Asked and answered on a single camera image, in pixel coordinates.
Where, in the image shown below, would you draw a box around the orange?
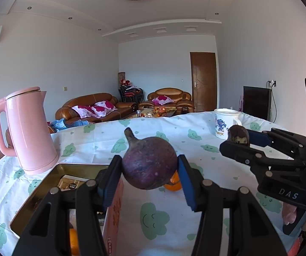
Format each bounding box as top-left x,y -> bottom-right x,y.
164,172 -> 183,192
69,228 -> 80,256

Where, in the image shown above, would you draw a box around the white printed mug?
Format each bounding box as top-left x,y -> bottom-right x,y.
214,108 -> 243,140

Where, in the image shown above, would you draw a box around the cut sweet potato piece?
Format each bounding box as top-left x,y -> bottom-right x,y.
228,125 -> 250,146

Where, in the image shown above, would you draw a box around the black power cable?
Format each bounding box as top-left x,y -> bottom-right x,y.
266,79 -> 277,123

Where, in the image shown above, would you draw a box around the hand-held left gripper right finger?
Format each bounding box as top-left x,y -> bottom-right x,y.
177,154 -> 288,256

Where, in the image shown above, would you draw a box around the black television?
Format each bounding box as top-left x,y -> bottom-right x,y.
243,86 -> 272,122

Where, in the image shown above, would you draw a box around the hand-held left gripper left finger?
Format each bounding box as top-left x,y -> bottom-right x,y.
13,155 -> 123,256

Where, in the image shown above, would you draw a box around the stack of black chairs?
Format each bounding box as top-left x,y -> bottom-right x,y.
119,85 -> 145,103

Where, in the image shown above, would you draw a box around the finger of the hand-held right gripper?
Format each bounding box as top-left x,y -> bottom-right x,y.
249,128 -> 306,160
219,140 -> 303,178

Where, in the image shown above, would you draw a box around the pink floral pillow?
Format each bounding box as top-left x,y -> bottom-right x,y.
71,105 -> 100,118
90,100 -> 117,117
152,95 -> 174,106

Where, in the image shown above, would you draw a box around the blue denim clothes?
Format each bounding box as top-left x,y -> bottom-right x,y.
48,119 -> 89,132

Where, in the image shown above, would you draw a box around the white cloud print tablecloth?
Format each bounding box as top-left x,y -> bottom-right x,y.
0,109 -> 306,256

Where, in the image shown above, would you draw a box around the brown leather sofa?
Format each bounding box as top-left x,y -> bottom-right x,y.
55,93 -> 139,124

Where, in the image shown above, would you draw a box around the cluttered coffee table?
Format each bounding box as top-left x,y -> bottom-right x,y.
128,107 -> 177,119

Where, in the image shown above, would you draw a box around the person's right hand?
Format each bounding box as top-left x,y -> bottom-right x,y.
281,202 -> 298,225

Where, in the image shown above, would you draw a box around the brown wooden door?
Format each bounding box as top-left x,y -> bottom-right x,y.
190,52 -> 217,112

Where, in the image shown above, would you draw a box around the pink metal tin tray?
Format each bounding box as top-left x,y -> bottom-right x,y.
9,163 -> 124,256

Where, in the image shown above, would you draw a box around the brown leather armchair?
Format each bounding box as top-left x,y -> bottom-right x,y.
138,87 -> 195,114

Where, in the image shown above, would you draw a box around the pink electric kettle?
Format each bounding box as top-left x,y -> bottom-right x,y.
0,87 -> 59,176

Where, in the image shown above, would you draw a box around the printed paper leaflet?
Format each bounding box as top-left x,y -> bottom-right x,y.
58,175 -> 89,191

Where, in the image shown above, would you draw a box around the purple sweet potato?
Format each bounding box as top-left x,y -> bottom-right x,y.
121,127 -> 178,190

